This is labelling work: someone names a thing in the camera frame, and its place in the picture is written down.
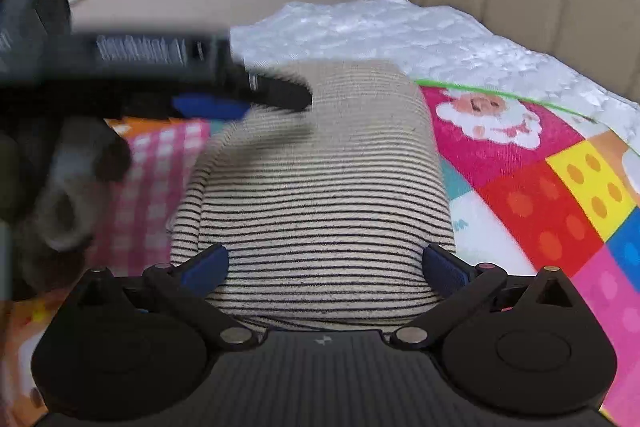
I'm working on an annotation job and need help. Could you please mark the beige striped knit garment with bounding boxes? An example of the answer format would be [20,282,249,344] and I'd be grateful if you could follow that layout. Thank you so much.
[170,61,454,332]

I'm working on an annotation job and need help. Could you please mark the gloved left hand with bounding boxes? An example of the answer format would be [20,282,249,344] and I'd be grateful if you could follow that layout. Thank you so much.
[1,117,132,301]

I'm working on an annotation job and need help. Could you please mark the colourful cartoon play mat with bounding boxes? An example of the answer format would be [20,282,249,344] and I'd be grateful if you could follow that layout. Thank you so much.
[0,78,640,427]

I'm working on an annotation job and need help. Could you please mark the white quilted mattress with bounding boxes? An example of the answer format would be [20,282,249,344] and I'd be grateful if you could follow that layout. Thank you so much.
[231,0,639,147]

